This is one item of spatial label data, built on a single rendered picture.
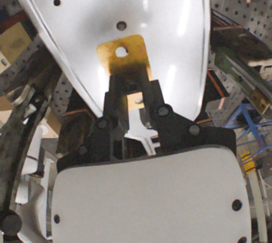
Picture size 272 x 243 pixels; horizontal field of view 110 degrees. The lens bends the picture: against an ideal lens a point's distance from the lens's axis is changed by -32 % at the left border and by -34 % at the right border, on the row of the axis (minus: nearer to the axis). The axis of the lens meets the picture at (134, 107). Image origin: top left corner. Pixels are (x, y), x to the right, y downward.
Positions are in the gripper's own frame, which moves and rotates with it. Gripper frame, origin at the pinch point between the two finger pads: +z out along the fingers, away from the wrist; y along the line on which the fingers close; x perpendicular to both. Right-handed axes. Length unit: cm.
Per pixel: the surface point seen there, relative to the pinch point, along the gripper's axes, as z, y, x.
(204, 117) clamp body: 18.2, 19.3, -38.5
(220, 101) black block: 10.7, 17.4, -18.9
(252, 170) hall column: 4, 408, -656
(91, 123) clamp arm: 10.3, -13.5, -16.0
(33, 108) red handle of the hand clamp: 2.9, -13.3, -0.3
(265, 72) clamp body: 5.2, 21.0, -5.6
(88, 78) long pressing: 9.5, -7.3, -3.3
